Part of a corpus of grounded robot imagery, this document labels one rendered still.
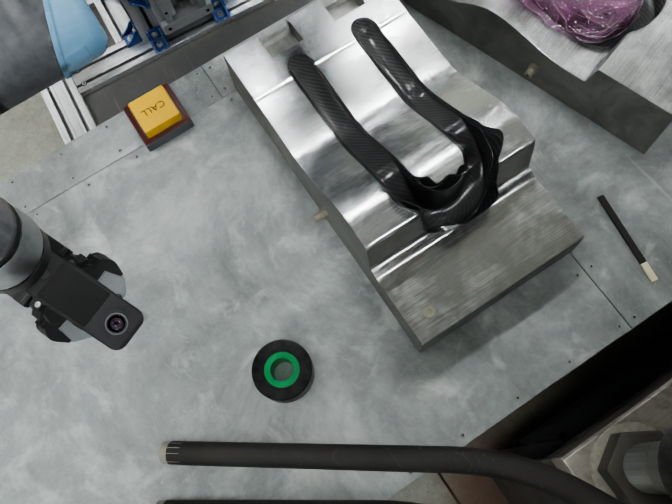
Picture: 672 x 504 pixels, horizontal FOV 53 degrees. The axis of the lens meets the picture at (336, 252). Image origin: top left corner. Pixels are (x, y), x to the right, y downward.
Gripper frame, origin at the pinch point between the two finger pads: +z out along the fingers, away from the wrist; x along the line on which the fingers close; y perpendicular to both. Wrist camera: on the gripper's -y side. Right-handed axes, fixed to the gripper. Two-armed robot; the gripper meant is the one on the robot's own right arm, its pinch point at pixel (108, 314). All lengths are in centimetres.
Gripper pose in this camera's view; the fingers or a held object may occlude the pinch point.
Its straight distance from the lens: 83.8
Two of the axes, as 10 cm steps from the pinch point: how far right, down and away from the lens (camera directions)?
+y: -8.3, -5.1, 2.2
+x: -5.6, 8.0, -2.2
